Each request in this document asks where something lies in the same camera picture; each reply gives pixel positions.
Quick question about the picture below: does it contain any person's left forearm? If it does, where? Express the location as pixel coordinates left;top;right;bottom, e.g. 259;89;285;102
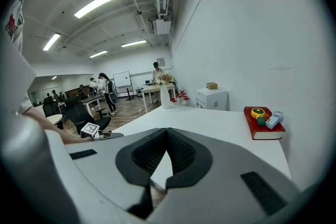
22;106;95;145

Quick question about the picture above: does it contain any dark desk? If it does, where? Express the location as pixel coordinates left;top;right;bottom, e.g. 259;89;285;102
80;94;106;118

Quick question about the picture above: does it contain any white ceiling air unit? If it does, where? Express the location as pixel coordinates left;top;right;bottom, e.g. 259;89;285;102
148;16;173;36

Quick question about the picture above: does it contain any yellow green toy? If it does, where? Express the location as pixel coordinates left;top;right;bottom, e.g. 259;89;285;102
250;106;272;127

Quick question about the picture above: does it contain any red book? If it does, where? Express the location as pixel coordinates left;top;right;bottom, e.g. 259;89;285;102
243;106;286;141

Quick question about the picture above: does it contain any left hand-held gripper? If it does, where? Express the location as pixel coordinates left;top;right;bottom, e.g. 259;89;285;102
80;122;124;141

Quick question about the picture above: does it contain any person's grey shirt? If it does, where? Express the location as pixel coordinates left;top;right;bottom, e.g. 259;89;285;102
0;0;37;116

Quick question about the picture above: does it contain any black office chair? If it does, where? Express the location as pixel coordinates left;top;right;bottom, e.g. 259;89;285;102
42;96;61;118
61;96;112;136

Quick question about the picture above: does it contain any white box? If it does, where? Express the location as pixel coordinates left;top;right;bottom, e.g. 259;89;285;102
195;87;229;111

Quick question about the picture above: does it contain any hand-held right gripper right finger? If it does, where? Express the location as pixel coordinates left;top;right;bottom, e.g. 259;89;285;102
165;127;213;189

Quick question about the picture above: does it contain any light blue handheld fan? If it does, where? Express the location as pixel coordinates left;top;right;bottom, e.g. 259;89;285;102
265;111;285;130

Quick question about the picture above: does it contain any wooden desk with white legs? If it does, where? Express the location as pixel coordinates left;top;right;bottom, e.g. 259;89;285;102
141;82;176;114

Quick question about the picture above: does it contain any cluster of red-lidded jars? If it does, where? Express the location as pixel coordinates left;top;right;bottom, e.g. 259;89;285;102
170;89;190;107

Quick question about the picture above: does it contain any white vase with flowers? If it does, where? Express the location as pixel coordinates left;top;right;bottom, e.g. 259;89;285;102
154;72;175;110

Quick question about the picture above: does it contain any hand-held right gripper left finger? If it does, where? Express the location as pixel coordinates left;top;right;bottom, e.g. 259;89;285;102
115;127;167;220

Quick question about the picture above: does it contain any round white table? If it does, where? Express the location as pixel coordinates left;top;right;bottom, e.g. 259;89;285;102
46;113;64;130

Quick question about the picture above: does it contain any white whiteboard on stand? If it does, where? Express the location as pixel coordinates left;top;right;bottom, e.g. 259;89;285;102
112;71;135;102

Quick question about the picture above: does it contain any ceiling light strip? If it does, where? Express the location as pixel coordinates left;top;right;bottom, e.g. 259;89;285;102
120;39;147;48
89;50;109;59
42;33;61;51
73;0;123;19

